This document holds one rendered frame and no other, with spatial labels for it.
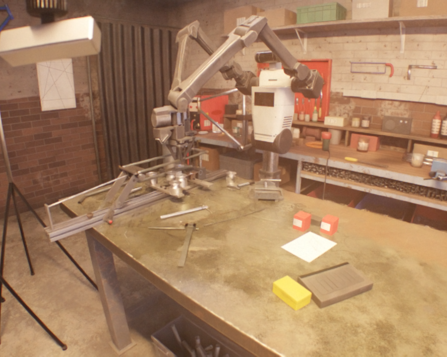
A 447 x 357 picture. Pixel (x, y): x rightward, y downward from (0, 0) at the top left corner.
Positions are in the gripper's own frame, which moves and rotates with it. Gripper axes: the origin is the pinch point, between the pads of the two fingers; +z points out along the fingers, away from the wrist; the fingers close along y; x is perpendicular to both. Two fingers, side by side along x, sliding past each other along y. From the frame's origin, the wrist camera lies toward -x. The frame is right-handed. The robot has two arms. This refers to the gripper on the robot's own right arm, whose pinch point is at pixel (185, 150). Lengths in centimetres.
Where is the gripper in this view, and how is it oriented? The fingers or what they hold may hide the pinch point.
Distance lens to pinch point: 132.3
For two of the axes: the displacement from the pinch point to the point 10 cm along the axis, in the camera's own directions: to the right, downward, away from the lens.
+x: 6.7, -2.6, 6.9
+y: 7.4, 2.1, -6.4
